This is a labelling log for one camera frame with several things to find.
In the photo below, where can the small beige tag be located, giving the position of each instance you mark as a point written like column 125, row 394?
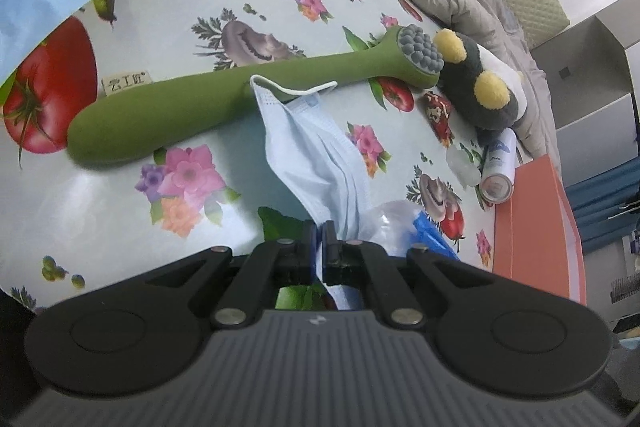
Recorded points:
column 125, row 83

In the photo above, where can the floral bed sheet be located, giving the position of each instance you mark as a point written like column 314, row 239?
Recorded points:
column 175, row 32

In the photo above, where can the blue face mask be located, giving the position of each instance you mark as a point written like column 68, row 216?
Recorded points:
column 310, row 142

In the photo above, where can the small red wrapper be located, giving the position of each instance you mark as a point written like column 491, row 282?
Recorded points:
column 440, row 117

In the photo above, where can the clear plastic bottle blue cap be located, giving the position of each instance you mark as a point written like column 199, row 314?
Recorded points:
column 395, row 219

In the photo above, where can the white spray can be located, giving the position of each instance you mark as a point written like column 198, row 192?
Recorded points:
column 497, row 167

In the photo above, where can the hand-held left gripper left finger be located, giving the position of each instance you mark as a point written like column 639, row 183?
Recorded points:
column 310, row 253

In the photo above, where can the white crumpled plastic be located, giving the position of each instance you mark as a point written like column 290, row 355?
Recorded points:
column 465, row 169

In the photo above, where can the blue curtain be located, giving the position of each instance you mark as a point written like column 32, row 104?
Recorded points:
column 600, row 202

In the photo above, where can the grey penguin plush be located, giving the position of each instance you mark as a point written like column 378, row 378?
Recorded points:
column 465, row 77

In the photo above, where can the white cabinet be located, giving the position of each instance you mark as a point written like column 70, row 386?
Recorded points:
column 595, row 82

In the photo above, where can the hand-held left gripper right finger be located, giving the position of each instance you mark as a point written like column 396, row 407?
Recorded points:
column 330, row 257

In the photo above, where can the green massage hammer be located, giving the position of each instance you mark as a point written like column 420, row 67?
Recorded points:
column 150, row 117

